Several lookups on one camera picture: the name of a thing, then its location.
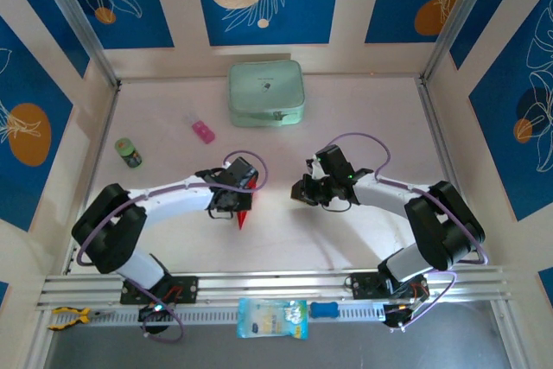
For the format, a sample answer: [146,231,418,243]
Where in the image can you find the mint green zip pouch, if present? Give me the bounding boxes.
[227,60,307,128]

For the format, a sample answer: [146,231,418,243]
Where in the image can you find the small green bottle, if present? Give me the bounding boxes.
[114,137,143,169]

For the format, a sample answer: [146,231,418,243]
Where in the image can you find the blue bone-shaped eraser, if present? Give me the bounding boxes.
[310,301,339,319]

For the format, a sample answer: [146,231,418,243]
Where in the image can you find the light blue wet wipes pack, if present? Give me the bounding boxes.
[236,297,310,340]

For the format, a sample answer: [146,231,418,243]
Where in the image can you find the black base control board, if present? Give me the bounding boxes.
[137,302,174,335]
[382,302,429,331]

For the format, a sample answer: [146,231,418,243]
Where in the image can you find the yellow black pliers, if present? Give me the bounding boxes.
[46,306,116,331]

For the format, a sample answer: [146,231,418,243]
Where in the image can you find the thin black right camera cable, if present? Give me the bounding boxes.
[321,199,352,213]

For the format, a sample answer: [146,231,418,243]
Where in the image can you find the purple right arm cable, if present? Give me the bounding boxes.
[319,133,490,331]

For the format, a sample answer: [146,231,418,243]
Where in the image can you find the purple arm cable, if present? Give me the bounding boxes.
[319,133,490,331]
[76,150,269,344]

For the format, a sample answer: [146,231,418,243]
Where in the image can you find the aluminium mounting rail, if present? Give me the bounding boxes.
[36,267,515,312]

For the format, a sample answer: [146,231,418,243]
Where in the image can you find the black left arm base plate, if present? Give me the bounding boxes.
[119,273,200,305]

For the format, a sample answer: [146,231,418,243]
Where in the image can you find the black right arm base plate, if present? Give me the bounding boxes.
[345,271,429,301]

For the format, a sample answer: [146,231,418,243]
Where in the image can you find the slotted grey cable duct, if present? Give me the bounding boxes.
[47,299,390,329]

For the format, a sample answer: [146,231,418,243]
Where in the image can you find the aluminium side rail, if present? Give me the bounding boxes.
[62,81,122,276]
[417,79,483,266]

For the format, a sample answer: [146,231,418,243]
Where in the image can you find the multicoloured wire bundle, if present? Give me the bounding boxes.
[404,284,429,308]

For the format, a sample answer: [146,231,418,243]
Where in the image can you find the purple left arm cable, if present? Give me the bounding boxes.
[76,150,269,344]

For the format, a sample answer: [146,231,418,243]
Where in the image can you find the aluminium frame post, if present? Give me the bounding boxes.
[419,0,533,85]
[30,0,122,89]

